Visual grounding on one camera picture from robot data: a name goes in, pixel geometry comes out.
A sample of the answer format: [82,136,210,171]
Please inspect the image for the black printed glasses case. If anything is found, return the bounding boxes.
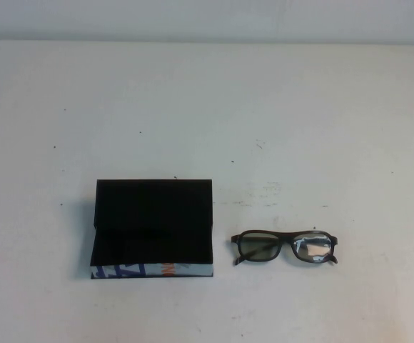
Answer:
[89,179,216,282]

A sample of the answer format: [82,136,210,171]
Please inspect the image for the dark-framed glasses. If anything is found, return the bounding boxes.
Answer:
[230,229,339,267]

